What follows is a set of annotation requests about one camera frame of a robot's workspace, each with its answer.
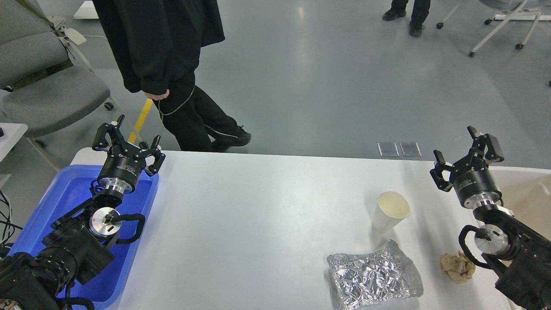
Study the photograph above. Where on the white flat floor box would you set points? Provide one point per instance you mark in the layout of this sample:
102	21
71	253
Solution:
86	10

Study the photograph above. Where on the white rolling chair base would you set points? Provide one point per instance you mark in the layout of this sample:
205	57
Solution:
508	10

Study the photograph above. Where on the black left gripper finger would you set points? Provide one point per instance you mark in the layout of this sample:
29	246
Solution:
109	139
155	152

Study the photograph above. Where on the blue plastic bin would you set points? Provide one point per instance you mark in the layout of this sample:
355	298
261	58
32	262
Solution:
71	187

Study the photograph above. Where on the white paper cup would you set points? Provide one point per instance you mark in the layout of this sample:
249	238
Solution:
391	209

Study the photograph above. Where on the metal floor plate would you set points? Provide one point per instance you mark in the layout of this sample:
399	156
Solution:
410	150
388	150

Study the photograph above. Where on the right metal floor plate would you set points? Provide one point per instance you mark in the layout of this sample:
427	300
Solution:
410	150

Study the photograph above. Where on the grey office chair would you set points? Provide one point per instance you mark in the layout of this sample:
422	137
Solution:
47	92

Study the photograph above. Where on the person in black clothes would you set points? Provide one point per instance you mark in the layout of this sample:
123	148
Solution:
156	45

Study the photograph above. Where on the silver foil bag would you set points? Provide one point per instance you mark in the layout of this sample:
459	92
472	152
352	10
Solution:
362	280

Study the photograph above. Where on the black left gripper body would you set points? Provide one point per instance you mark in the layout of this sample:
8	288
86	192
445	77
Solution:
121	172

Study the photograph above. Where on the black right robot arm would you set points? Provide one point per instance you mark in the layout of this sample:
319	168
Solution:
518	255

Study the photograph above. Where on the crumpled brown paper ball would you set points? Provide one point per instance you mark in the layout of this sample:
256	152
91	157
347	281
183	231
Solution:
457	267

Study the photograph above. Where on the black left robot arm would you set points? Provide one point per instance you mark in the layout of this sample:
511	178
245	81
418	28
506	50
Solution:
79	246

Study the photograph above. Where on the left metal floor plate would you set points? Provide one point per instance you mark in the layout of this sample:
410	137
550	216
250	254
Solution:
388	150

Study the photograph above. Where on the beige plastic bin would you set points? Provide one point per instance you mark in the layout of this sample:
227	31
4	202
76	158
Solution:
527	192

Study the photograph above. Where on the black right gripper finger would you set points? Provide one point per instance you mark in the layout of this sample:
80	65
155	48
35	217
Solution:
484	151
437	172

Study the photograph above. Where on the white side table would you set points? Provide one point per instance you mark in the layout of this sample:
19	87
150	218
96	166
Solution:
12	133

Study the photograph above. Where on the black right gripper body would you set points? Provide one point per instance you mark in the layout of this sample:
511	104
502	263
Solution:
475	185

